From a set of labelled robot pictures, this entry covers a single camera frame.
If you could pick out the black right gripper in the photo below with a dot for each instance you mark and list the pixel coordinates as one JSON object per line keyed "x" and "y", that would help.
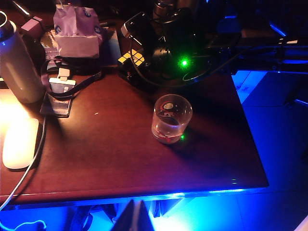
{"x": 168, "y": 43}

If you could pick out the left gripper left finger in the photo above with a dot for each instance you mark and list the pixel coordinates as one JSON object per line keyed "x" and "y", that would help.
{"x": 131, "y": 219}

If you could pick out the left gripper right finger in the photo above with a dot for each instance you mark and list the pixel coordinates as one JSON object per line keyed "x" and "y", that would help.
{"x": 146, "y": 221}

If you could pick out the Rubik's cube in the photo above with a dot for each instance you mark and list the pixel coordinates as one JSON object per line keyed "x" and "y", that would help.
{"x": 136, "y": 57}

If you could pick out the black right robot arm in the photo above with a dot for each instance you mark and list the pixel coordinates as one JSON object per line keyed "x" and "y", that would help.
{"x": 183, "y": 9}

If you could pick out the clear glass cup red ribbon print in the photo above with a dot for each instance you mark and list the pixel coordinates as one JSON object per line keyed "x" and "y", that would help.
{"x": 168, "y": 131}

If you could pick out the blue booklet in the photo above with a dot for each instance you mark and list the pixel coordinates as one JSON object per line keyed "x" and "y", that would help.
{"x": 111, "y": 48}

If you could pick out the white tissue pack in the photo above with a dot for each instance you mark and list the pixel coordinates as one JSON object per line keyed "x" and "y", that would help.
{"x": 77, "y": 43}

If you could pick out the patterned foil packet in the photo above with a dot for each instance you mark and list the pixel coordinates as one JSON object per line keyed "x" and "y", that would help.
{"x": 49, "y": 45}

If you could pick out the small pale rectangular block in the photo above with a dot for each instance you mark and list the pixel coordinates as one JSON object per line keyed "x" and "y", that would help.
{"x": 32, "y": 24}

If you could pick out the white thermos bottle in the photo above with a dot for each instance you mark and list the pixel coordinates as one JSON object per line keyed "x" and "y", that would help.
{"x": 19, "y": 72}

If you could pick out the white computer mouse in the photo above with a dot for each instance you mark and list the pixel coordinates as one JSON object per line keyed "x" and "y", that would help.
{"x": 20, "y": 144}

